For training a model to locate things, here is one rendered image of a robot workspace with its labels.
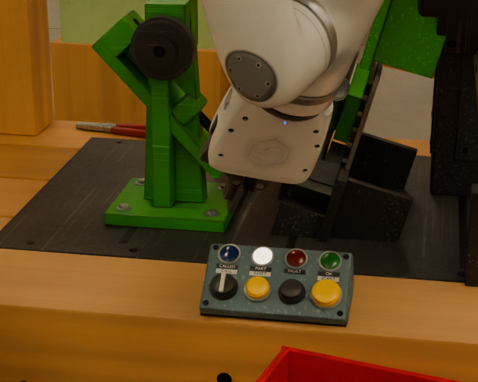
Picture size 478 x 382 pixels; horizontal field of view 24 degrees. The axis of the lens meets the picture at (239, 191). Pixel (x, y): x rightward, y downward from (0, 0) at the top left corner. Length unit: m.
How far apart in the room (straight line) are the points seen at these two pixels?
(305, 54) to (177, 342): 0.40
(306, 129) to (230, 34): 0.19
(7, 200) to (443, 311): 0.64
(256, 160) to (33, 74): 0.78
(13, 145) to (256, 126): 0.79
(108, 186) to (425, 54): 0.48
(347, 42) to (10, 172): 0.82
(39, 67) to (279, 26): 0.98
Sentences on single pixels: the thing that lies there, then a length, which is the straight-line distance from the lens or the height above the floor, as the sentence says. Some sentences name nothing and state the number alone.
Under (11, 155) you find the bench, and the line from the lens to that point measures 1.69.
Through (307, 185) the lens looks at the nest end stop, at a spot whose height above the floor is 0.97.
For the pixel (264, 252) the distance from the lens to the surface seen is 1.14.
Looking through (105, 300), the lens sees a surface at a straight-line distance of 1.17.
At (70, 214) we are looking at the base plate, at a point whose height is 0.90.
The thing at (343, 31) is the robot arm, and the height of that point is 1.23.
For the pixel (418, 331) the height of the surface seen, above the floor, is 0.90.
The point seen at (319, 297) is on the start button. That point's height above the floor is 0.93.
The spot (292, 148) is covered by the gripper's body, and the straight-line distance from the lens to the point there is 1.02.
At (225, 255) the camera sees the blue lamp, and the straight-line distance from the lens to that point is 1.15.
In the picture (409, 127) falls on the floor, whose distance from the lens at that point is 4.77.
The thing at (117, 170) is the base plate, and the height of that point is 0.90.
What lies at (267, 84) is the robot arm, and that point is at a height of 1.19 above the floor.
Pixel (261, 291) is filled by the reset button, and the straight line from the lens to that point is 1.11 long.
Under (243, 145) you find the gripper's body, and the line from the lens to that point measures 1.02.
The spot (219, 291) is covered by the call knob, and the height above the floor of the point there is 0.93.
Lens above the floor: 1.42
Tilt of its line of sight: 21 degrees down
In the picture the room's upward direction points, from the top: straight up
